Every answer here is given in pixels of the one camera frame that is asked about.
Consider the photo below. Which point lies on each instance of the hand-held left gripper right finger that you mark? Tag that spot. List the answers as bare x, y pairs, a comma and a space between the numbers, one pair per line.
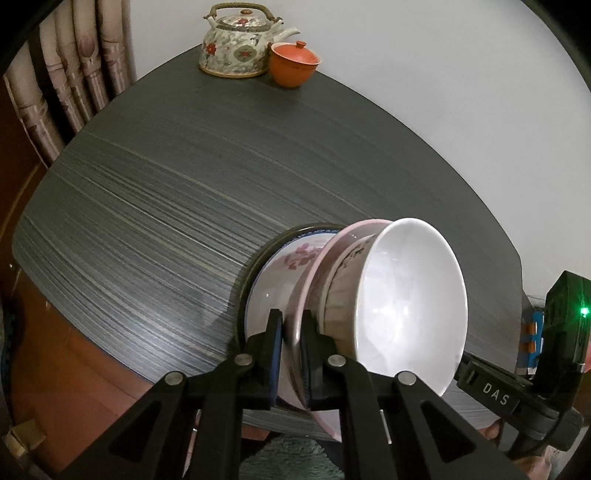
307, 369

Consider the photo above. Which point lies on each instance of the orange lidded tea cup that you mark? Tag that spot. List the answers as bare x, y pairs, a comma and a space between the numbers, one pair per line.
291, 69

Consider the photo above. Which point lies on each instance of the person's right hand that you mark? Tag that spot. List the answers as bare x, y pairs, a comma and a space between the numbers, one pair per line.
491, 431

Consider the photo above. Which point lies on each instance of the small beige block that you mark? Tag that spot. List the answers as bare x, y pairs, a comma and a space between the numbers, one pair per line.
25, 438

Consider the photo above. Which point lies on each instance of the white ribbed bowl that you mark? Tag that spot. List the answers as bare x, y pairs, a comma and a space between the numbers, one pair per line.
406, 295

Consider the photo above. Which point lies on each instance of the floral ceramic teapot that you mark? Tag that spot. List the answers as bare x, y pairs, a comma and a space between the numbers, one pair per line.
235, 55

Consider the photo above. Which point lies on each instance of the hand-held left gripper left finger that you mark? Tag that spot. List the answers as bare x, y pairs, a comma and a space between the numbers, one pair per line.
275, 364

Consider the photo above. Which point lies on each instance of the beige patterned curtain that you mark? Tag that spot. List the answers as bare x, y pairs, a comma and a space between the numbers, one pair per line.
69, 83

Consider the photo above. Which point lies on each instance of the white pink-flower plate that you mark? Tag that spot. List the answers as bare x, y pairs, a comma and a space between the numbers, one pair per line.
277, 277

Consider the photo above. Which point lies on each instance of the grey cup white inside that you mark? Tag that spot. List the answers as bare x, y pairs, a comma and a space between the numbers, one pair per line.
332, 247

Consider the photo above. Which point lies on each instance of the green mat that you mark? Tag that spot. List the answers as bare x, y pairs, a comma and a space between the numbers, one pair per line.
286, 457

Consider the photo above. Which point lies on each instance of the blue and orange box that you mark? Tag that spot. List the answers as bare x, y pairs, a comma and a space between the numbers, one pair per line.
531, 323

